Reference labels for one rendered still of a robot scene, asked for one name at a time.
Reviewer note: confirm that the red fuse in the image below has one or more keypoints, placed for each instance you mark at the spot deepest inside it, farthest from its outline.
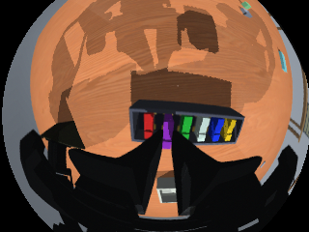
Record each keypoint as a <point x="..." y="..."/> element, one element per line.
<point x="149" y="124"/>

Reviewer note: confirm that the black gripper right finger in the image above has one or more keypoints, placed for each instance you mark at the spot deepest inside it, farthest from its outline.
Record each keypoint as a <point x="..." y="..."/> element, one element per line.
<point x="196" y="173"/>

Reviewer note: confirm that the green fuse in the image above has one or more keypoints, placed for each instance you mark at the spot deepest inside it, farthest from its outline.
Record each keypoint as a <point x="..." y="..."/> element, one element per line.
<point x="186" y="121"/>

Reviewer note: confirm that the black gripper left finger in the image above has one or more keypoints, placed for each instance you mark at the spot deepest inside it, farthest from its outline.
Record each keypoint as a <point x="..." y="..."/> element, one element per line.
<point x="134" y="171"/>

